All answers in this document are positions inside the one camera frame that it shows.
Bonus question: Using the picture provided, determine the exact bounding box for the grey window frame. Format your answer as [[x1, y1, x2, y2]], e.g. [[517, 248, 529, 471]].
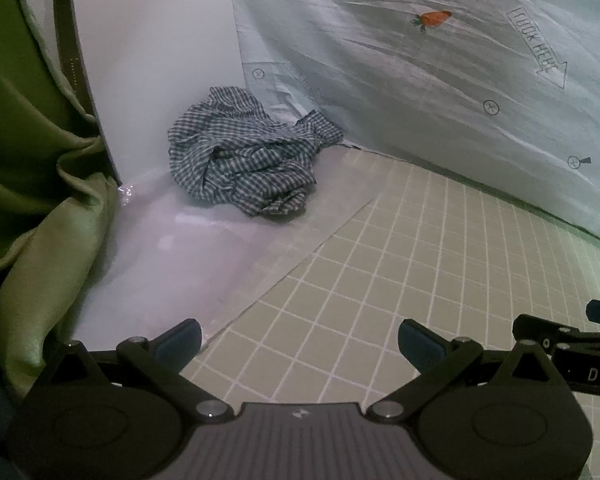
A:
[[51, 0, 92, 108]]

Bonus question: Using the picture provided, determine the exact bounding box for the white board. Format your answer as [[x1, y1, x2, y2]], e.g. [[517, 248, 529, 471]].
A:
[[10, 0, 246, 186]]

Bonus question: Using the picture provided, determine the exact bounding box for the clear plastic sheet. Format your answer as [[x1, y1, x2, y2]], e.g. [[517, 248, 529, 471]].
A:
[[72, 152, 381, 348]]

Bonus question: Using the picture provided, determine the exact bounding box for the pale blue carrot-print quilt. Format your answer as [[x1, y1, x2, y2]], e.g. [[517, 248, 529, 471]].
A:
[[225, 0, 600, 248]]

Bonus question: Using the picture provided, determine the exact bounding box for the green curtain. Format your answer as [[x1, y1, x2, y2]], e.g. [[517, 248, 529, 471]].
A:
[[0, 0, 126, 401]]

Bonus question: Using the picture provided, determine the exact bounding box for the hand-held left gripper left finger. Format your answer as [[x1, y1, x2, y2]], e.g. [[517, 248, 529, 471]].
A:
[[42, 318, 233, 420]]

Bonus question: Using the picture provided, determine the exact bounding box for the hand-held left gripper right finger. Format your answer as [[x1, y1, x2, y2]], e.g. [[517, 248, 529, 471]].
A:
[[369, 318, 568, 420]]

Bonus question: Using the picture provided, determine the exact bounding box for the blue checked shirt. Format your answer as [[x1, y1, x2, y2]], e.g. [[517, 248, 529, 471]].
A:
[[167, 86, 346, 218]]

